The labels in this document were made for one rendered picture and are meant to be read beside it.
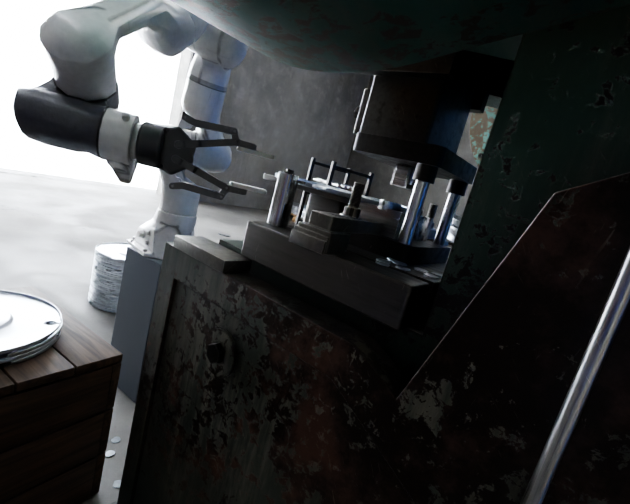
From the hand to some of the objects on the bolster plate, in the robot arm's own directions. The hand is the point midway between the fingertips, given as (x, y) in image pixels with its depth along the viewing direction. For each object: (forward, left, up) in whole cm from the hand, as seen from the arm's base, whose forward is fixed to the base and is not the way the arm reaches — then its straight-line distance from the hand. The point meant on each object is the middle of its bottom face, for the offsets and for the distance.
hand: (254, 171), depth 73 cm
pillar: (+31, +5, -5) cm, 31 cm away
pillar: (+32, +21, -5) cm, 38 cm away
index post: (+11, -4, -8) cm, 14 cm away
